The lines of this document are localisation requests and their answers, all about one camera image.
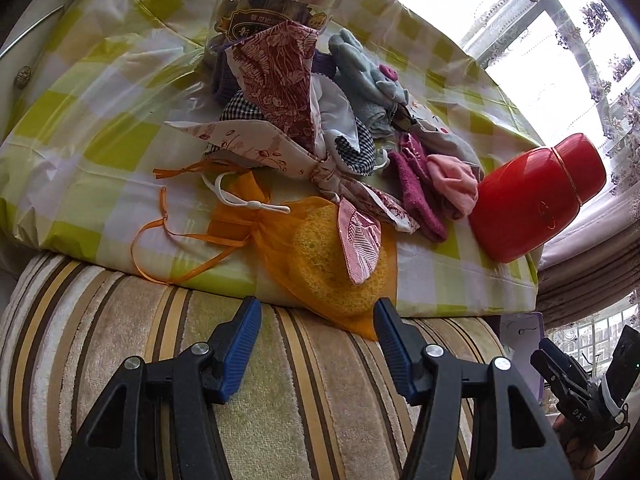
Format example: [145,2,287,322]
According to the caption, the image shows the white elastic cord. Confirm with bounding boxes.
[202,171,292,216]

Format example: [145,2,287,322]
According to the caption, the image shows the fruit print white cloth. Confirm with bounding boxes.
[395,102,483,181]

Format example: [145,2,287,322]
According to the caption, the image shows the pinkish brown curtain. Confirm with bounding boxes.
[537,180,640,331]

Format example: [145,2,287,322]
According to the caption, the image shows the red plastic container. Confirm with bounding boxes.
[467,132,607,264]

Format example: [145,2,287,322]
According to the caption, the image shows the light blue fuzzy sock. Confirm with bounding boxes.
[327,29,411,138]

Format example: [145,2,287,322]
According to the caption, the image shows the purple white knit sock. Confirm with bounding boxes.
[210,50,337,108]

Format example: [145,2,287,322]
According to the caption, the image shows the striped plush sofa cover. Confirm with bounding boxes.
[0,252,506,480]

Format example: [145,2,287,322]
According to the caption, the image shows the glass jar with metal lid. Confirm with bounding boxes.
[202,0,347,68]

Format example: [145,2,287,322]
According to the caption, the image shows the orange organza drawstring bag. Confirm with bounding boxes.
[132,160,398,343]

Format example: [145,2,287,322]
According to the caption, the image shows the floral lace curtain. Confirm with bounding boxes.
[460,0,640,201]

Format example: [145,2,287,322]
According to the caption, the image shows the person's right hand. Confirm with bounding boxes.
[552,412,607,480]

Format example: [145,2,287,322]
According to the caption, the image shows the pink cloth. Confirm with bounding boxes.
[427,154,481,221]

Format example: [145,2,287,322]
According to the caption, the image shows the yellow checkered plastic tablecloth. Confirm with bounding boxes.
[0,0,543,318]

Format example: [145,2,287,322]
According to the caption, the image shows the patterned fabric drawstring pouches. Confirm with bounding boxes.
[165,21,421,286]

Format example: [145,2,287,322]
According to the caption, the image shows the magenta knit sock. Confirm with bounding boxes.
[387,132,451,243]

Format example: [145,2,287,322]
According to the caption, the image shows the yellow round loofah sponge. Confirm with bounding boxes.
[290,205,391,316]

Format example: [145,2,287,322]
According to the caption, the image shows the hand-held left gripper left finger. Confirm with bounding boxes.
[56,296,263,480]

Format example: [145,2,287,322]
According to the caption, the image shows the white satin cloth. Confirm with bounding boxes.
[310,77,362,146]

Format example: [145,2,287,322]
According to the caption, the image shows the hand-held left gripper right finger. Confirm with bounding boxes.
[372,297,576,480]

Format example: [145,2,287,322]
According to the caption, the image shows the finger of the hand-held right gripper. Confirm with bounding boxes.
[530,350,582,405]
[539,337,591,386]

